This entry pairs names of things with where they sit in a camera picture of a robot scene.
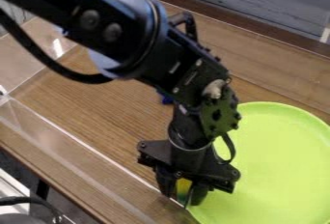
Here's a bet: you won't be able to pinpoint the black device under table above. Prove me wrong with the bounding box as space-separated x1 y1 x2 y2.
0 183 98 224

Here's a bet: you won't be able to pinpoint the clear acrylic enclosure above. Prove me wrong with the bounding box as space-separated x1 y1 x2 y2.
0 2 330 224

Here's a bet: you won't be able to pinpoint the green round plate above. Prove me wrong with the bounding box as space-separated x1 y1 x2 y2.
188 101 330 224

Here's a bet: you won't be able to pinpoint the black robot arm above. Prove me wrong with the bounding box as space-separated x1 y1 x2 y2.
0 0 240 206

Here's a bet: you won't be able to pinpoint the blue plastic block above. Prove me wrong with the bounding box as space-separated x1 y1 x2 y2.
157 90 173 104

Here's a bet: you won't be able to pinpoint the yellow toy banana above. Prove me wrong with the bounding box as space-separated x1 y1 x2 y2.
175 179 192 207

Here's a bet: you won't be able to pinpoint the black cable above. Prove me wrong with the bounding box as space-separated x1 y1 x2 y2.
0 196 61 224

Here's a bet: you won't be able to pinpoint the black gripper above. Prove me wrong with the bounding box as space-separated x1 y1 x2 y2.
136 140 239 206

